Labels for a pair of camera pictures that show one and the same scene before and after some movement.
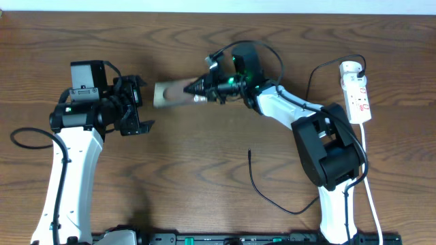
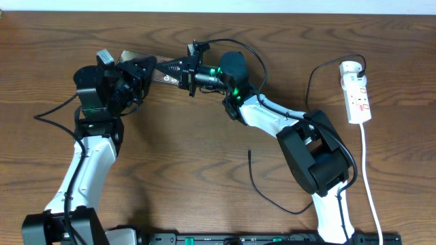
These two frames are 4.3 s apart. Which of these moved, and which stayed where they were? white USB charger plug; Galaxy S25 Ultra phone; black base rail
Moved: Galaxy S25 Ultra phone
Stayed: black base rail; white USB charger plug
